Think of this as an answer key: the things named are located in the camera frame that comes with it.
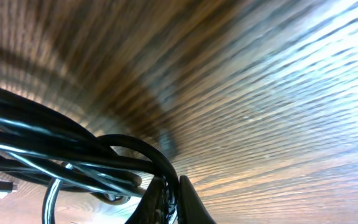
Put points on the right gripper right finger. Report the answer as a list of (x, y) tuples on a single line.
[(190, 207)]

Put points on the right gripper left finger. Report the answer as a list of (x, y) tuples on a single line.
[(152, 208)]

